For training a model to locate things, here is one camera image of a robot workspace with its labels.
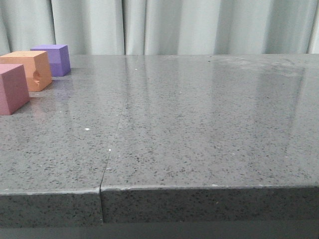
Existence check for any orange foam cube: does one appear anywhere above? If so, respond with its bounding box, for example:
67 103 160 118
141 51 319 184
0 51 52 92

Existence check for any white curtain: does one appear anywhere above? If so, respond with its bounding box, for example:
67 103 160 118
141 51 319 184
0 0 319 55

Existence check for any purple foam cube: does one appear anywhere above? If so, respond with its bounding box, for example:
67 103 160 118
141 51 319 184
30 44 71 77

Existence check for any pink foam cube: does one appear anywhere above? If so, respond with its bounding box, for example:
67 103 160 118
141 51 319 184
0 64 29 116

